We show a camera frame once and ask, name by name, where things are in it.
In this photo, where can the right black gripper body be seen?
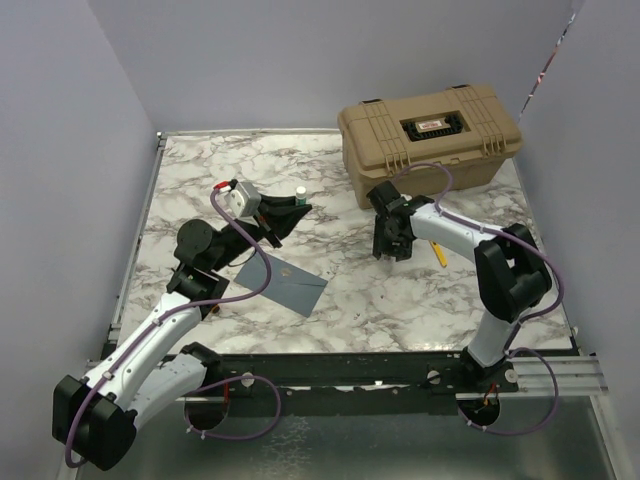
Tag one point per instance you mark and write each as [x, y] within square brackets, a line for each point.
[385, 241]

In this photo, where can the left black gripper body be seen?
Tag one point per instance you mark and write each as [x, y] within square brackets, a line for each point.
[262, 225]

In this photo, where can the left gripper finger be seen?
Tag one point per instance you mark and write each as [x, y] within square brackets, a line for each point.
[282, 220]
[277, 205]

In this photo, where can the green white glue stick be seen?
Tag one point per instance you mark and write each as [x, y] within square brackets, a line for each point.
[301, 195]

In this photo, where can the grey blue envelope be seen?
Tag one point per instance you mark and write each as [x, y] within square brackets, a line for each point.
[290, 286]

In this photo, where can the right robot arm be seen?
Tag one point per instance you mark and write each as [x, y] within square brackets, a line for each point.
[511, 275]

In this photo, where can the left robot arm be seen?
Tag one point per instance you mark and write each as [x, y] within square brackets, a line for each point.
[97, 417]

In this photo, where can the tan plastic toolbox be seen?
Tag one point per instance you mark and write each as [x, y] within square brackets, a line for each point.
[464, 128]

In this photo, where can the aluminium table frame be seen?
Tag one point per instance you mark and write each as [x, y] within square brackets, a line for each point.
[563, 423]

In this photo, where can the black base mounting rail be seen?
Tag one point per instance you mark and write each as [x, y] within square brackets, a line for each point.
[350, 384]

